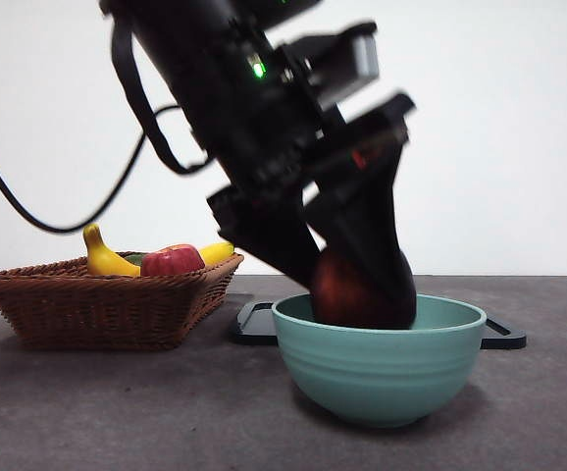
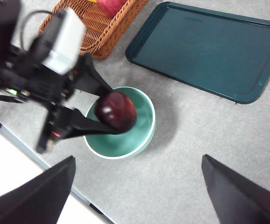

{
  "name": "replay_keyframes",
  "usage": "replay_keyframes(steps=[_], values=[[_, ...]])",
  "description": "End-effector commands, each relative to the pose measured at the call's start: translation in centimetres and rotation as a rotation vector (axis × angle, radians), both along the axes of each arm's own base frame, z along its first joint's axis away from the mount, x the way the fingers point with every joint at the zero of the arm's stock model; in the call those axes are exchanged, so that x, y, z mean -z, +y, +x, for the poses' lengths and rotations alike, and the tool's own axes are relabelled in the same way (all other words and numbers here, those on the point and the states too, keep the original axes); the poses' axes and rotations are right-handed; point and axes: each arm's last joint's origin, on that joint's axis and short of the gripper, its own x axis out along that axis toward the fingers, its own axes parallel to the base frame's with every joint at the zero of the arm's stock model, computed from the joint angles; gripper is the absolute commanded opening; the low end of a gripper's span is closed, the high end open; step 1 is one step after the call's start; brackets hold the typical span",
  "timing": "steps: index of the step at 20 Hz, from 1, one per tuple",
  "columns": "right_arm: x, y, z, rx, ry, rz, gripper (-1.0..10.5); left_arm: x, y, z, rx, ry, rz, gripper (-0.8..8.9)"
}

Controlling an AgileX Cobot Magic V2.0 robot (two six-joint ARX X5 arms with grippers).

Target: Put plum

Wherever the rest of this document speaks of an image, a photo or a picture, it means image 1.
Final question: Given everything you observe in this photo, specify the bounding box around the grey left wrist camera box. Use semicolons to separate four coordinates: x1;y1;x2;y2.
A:
276;22;382;107

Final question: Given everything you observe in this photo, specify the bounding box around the brown wicker basket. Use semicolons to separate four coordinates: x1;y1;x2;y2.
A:
0;252;245;352

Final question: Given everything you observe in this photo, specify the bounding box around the red apple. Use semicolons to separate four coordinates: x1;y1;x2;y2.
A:
139;243;207;278

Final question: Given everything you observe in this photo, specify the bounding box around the teal ribbed bowl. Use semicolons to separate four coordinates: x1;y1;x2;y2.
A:
271;292;488;429

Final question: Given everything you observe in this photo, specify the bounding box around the wide black left arm cable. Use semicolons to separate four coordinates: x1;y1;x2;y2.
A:
110;19;214;177

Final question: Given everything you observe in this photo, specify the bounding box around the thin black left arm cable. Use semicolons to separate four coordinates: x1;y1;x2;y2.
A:
0;105;186;235

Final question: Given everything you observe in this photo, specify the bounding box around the dark green rectangular tray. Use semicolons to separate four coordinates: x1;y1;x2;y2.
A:
228;300;529;351

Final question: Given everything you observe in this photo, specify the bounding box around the dark red plum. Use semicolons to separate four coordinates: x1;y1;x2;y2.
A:
311;249;415;330

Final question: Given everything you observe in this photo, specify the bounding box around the yellow banana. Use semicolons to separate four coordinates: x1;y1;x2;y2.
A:
82;223;239;279

